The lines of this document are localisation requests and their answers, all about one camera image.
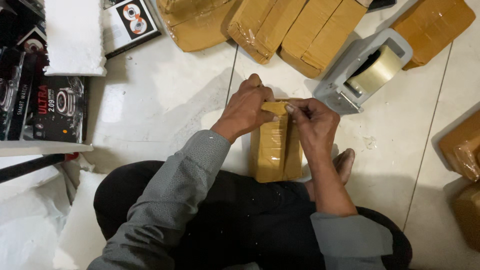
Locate person's right hand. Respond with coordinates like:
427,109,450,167
284,98,341,169

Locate person's left hand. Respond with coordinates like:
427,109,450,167
211,73,280,145

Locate small brown taped parcel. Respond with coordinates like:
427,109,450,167
250,98,304,184

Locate person's foot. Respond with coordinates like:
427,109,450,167
304,148,356,201

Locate grey tape dispenser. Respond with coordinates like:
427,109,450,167
313,28,413,115

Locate clear packing tape roll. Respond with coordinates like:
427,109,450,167
345,45,403,95

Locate person's black trousers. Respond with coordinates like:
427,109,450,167
93,160,413,270

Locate white smartwatch box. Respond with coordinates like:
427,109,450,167
101,0,162,60

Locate black smartwatch box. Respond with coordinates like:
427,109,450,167
32,76,90,145

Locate white styrofoam block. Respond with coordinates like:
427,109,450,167
43,0,107,77

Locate white shelf board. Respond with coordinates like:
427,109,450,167
0,140,94,158

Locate black bar with red tip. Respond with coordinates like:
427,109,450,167
0,152,80,184

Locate row of black smartwatch boxes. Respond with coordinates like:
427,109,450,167
0,0,49,142

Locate white foam sheets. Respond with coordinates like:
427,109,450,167
0,154,109,270

